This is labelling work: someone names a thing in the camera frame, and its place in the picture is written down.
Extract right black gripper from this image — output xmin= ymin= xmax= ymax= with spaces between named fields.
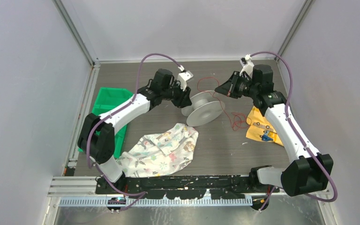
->
xmin=216 ymin=71 xmax=259 ymax=99

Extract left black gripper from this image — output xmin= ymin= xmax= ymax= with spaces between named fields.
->
xmin=161 ymin=80 xmax=192 ymax=108

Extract red wire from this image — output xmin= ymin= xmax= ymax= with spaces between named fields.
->
xmin=197 ymin=77 xmax=251 ymax=131

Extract grey plastic spool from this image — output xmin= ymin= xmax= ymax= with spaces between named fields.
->
xmin=181 ymin=90 xmax=225 ymax=127

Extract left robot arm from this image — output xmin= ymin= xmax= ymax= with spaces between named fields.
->
xmin=77 ymin=69 xmax=194 ymax=194

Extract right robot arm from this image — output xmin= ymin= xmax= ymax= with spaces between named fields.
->
xmin=215 ymin=64 xmax=333 ymax=196

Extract yellow patterned cloth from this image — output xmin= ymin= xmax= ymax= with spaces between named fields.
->
xmin=246 ymin=106 xmax=283 ymax=146

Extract green three-compartment bin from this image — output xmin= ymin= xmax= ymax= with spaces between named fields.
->
xmin=78 ymin=87 xmax=134 ymax=159

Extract white patterned cloth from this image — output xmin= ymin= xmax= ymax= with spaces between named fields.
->
xmin=116 ymin=123 xmax=199 ymax=178

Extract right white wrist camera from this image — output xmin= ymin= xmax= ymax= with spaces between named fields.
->
xmin=240 ymin=54 xmax=254 ymax=77

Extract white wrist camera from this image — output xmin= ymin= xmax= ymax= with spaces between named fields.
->
xmin=240 ymin=54 xmax=254 ymax=77
xmin=177 ymin=65 xmax=194 ymax=92

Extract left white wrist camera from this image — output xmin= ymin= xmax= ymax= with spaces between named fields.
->
xmin=177 ymin=65 xmax=194 ymax=92

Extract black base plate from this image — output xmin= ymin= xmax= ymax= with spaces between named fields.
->
xmin=114 ymin=175 xmax=272 ymax=200

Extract aluminium frame rail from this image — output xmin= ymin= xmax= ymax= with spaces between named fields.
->
xmin=47 ymin=173 xmax=330 ymax=197

